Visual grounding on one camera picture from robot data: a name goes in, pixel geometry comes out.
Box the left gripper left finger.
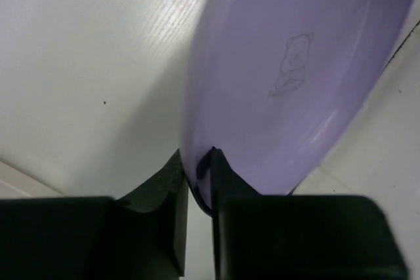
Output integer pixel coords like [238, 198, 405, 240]
[1, 153, 188, 279]

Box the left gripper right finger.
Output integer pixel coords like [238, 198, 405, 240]
[196, 148, 410, 279]

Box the purple plate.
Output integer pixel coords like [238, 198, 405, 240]
[180, 0, 413, 212]

